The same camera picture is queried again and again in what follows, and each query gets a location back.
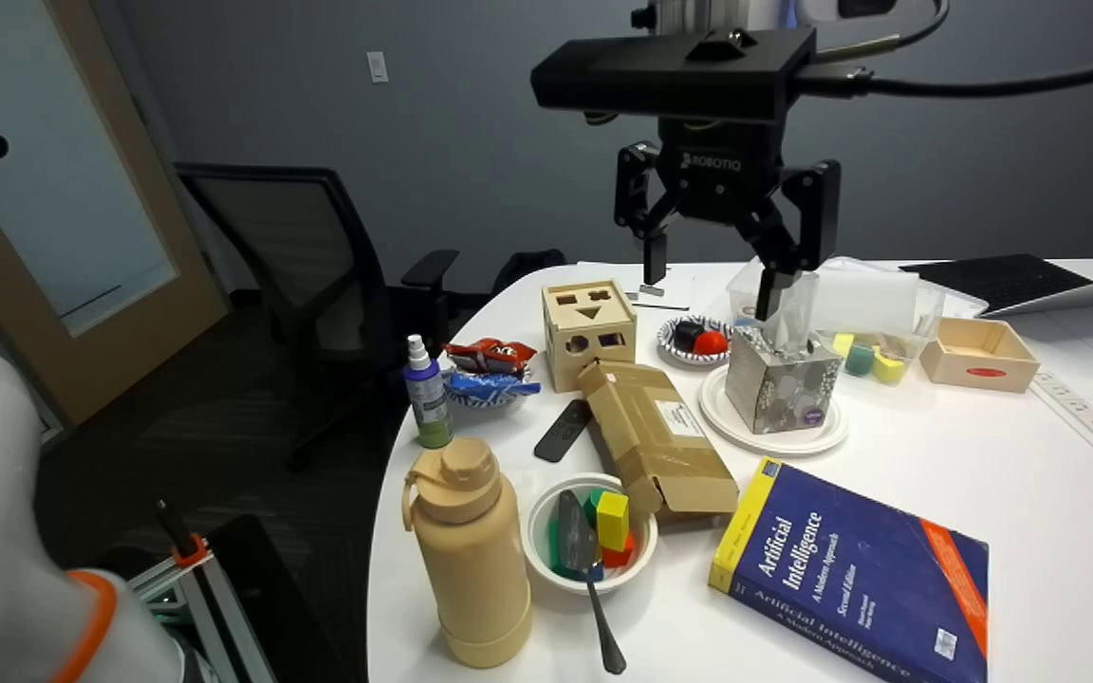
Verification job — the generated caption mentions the red toy fruit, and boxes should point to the red toy fruit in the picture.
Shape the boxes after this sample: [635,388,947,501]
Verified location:
[690,326,735,359]

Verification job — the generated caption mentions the yellow wooden block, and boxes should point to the yellow wooden block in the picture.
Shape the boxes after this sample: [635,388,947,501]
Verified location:
[593,487,636,555]

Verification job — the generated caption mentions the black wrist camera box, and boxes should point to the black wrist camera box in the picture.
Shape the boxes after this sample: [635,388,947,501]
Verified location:
[528,28,821,130]

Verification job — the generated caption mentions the wooden tray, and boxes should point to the wooden tray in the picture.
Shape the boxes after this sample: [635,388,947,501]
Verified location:
[919,315,1042,396]

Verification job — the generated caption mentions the green long block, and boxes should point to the green long block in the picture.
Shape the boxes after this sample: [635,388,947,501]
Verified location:
[535,501,564,574]

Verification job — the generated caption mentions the wooden door with glass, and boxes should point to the wooden door with glass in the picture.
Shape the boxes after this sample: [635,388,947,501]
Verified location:
[0,0,231,430]

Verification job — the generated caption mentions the thin black cable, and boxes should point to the thin black cable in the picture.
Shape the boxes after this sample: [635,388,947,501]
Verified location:
[809,0,957,69]

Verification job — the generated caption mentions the blue snack bag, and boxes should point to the blue snack bag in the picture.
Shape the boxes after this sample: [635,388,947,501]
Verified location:
[439,364,544,415]

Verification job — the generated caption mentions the tan water bottle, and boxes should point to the tan water bottle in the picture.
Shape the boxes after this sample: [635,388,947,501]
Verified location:
[397,434,539,673]

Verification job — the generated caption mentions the white paper card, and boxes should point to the white paper card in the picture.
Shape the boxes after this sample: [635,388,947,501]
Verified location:
[630,283,695,315]

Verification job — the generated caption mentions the black flat phone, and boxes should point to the black flat phone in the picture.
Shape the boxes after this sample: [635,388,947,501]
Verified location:
[532,396,598,467]

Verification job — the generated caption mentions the metal spoon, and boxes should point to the metal spoon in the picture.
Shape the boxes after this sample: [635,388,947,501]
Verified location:
[549,487,635,680]

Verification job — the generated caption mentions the white metal stand frame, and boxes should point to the white metal stand frame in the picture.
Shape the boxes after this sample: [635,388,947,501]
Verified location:
[125,492,274,683]

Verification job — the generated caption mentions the blue textbook yellow spine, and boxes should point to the blue textbook yellow spine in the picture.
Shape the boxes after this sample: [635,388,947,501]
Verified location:
[706,455,993,683]

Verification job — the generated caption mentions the patterned tissue box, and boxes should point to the patterned tissue box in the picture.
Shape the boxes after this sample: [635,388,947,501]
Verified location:
[722,268,846,440]

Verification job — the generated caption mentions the grey closed laptop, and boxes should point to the grey closed laptop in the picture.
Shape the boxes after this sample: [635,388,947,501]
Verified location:
[979,268,1093,322]

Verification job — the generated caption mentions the thick black cable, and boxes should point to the thick black cable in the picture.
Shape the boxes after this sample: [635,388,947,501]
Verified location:
[797,47,1093,106]

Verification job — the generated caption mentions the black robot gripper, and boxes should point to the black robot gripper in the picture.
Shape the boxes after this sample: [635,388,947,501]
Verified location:
[612,119,846,322]

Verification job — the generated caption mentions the red snack bag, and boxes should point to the red snack bag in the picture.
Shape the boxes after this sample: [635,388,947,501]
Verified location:
[439,335,539,379]

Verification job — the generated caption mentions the wooden shape sorter box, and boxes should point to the wooden shape sorter box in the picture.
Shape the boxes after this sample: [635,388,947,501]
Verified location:
[539,278,642,396]

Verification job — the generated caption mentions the white round bowl plate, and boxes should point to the white round bowl plate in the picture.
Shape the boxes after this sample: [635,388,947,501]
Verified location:
[518,470,663,597]

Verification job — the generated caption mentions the white flat plate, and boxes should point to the white flat plate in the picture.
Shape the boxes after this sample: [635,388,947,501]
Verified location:
[695,364,851,463]

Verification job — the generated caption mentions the black mesh office chair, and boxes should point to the black mesh office chair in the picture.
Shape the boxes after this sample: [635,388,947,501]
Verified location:
[173,158,463,475]

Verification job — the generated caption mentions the black office chair armrest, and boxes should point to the black office chair armrest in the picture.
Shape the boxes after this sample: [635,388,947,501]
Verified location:
[491,243,571,297]

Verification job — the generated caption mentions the small bowl red contents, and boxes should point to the small bowl red contents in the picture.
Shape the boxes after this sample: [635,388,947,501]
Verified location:
[652,310,738,370]

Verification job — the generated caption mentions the dark flat tablet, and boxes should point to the dark flat tablet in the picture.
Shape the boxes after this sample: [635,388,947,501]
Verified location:
[894,249,1093,315]

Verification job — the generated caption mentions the red wooden block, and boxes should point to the red wooden block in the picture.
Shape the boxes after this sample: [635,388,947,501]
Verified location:
[594,540,642,577]

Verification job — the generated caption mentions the clear plastic container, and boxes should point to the clear plastic container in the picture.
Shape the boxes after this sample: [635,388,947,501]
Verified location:
[722,253,945,388]

